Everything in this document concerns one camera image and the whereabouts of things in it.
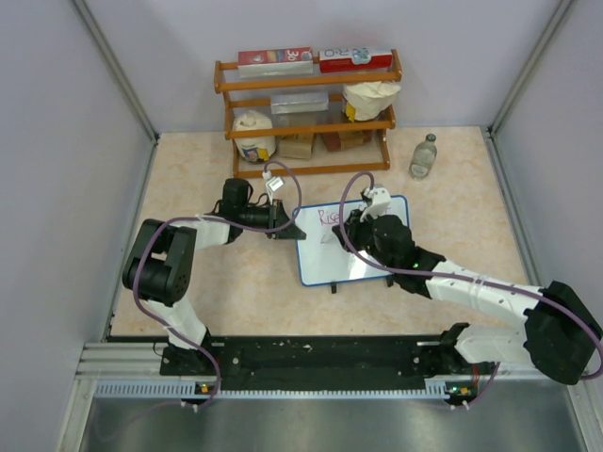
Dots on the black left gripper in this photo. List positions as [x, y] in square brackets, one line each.
[276, 215]

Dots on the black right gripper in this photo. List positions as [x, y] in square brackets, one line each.
[352, 227]

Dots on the blue-framed whiteboard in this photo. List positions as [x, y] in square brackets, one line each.
[322, 264]

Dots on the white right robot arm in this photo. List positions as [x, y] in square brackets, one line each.
[549, 327]

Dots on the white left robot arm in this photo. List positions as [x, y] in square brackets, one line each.
[158, 267]

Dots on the brown box under shelf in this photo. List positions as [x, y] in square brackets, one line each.
[298, 146]

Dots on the brown block under shelf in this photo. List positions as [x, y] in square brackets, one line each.
[343, 140]

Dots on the white cloth bag left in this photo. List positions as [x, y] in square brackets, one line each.
[254, 149]

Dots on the white cloth bag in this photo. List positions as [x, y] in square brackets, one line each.
[254, 149]
[365, 101]

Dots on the clear glass bottle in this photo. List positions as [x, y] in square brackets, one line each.
[423, 158]

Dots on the clear plastic box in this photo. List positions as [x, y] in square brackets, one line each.
[299, 102]

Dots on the white cloth bag right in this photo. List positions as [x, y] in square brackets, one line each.
[365, 101]

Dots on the wooden shelf rack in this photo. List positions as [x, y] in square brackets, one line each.
[306, 116]

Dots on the red toothpaste box right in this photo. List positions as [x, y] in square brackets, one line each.
[353, 59]

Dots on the red toothpaste box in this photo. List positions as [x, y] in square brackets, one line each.
[275, 62]
[353, 59]

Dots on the red toothpaste box left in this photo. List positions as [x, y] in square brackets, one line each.
[275, 62]

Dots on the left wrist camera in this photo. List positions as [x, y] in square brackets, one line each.
[272, 182]

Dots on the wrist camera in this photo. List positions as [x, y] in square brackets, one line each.
[272, 182]
[377, 199]

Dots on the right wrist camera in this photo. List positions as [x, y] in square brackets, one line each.
[377, 199]

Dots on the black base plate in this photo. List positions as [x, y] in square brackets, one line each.
[318, 363]

